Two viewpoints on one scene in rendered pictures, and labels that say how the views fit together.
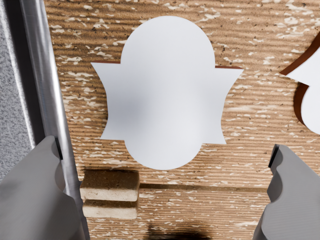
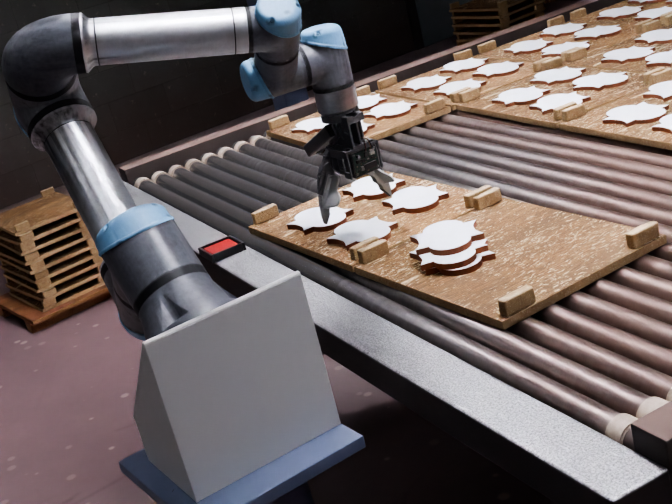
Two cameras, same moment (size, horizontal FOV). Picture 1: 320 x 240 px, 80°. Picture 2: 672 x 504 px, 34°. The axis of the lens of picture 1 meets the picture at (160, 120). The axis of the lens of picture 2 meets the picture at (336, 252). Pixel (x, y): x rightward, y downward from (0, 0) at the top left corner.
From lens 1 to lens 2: 2.09 m
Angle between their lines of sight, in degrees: 94
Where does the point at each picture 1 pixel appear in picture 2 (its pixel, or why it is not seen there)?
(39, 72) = (308, 265)
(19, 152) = (313, 288)
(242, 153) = (414, 224)
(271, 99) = (400, 217)
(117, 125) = (348, 239)
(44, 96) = (314, 268)
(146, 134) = (362, 235)
